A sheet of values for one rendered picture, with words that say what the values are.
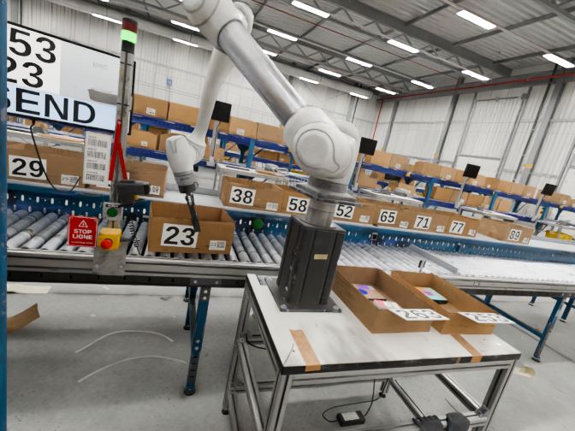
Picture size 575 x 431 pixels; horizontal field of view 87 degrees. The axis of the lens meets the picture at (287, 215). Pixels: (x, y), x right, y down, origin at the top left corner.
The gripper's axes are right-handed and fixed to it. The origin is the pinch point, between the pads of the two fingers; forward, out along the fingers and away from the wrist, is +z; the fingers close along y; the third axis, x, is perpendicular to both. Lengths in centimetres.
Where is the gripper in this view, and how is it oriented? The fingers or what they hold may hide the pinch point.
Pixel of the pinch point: (196, 224)
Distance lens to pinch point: 150.7
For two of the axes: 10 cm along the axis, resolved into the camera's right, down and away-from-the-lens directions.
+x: 9.4, -2.1, 2.6
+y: 3.2, 2.8, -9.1
